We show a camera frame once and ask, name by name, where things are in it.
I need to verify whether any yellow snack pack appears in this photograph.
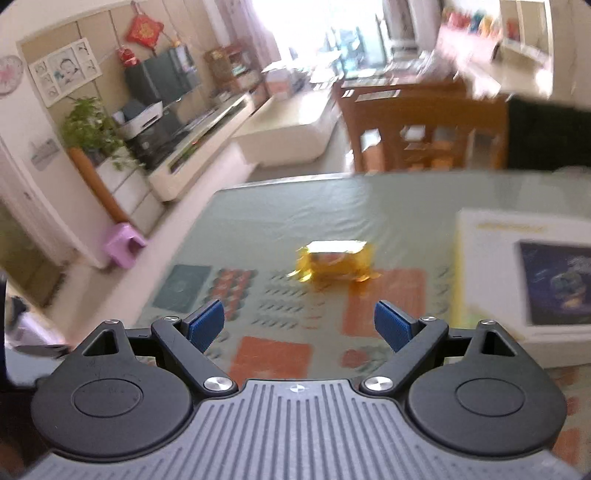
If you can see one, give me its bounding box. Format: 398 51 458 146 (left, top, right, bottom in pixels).
287 240 381 283

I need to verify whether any white tablet product box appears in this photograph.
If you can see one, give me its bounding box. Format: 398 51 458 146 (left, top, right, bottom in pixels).
450 209 590 368

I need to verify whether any purple plastic stool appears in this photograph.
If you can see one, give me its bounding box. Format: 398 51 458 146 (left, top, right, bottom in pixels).
102 222 148 269

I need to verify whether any patterned tablecloth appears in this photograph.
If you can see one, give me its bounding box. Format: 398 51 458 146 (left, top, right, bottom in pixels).
139 172 590 479

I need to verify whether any white tv cabinet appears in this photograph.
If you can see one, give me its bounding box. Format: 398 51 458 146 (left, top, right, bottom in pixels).
148 93 254 202

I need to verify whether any wooden dining chair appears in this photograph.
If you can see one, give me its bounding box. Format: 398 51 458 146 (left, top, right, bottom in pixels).
332 80 509 174

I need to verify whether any green potted plant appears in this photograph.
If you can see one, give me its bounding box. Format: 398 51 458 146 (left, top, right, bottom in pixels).
60 97 139 171

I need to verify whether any white coffee table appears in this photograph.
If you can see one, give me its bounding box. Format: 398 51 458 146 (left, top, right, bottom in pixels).
233 90 339 167

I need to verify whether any black television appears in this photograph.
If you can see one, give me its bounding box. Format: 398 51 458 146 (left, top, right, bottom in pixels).
124 44 201 107

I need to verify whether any framed child picture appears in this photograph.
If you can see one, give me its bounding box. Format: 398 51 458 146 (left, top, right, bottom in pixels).
29 38 102 107

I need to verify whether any red chinese knot decoration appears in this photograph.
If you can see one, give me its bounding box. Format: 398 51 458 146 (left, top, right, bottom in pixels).
125 13 164 49

